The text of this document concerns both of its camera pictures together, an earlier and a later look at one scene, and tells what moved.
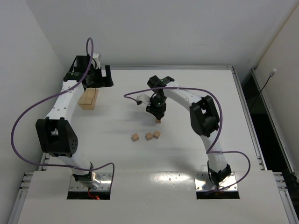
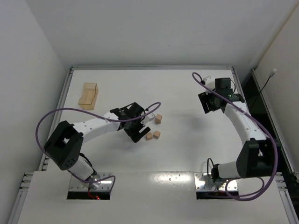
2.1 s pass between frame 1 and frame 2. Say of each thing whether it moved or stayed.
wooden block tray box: stayed
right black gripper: moved
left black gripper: moved
